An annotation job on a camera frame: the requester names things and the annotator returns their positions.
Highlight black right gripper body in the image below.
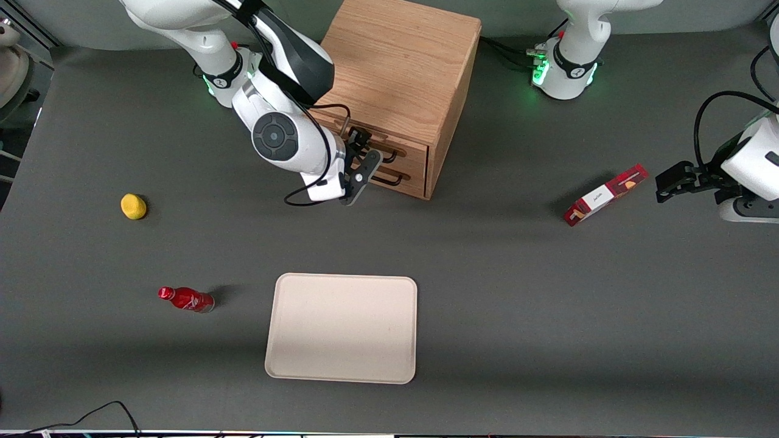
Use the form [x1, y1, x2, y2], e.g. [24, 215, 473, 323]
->
[342, 127, 373, 160]

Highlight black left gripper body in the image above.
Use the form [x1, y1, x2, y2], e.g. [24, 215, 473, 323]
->
[693, 159, 741, 204]

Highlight wooden drawer with notched front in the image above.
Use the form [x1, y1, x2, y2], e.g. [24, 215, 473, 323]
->
[316, 113, 430, 177]

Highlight wooden drawer with plain front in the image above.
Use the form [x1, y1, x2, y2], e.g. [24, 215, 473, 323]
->
[365, 164, 428, 200]

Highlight wooden drawer cabinet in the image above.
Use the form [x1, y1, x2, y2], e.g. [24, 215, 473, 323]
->
[291, 0, 483, 201]

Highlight red and white carton box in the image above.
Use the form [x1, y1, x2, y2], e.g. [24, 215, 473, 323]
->
[564, 164, 649, 227]

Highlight beige rectangular tray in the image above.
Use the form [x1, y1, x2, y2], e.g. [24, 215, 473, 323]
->
[265, 273, 418, 385]

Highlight red bottle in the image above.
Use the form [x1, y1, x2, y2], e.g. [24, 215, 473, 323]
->
[158, 286, 215, 314]

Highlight yellow lemon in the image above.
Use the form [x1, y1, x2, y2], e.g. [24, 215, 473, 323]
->
[121, 193, 147, 220]

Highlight beige round background device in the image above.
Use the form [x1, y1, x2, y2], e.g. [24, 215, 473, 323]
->
[0, 18, 32, 122]

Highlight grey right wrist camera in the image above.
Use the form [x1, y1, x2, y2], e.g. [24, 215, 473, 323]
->
[300, 172, 349, 203]

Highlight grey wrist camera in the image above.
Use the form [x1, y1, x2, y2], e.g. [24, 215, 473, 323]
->
[300, 172, 349, 203]
[718, 198, 779, 224]

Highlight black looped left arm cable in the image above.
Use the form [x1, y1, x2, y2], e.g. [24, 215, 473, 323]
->
[694, 91, 779, 174]

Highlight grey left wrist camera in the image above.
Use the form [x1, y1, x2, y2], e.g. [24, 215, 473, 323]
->
[718, 198, 779, 224]

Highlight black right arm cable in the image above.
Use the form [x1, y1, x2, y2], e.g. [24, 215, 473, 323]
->
[210, 0, 355, 208]

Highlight black curved cable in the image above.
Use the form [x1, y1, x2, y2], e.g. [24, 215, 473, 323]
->
[750, 46, 779, 101]

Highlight black left arm base cables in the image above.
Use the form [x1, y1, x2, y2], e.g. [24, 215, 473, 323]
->
[480, 36, 548, 69]

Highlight thin black table-edge cable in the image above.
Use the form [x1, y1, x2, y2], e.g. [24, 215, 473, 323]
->
[0, 400, 142, 438]

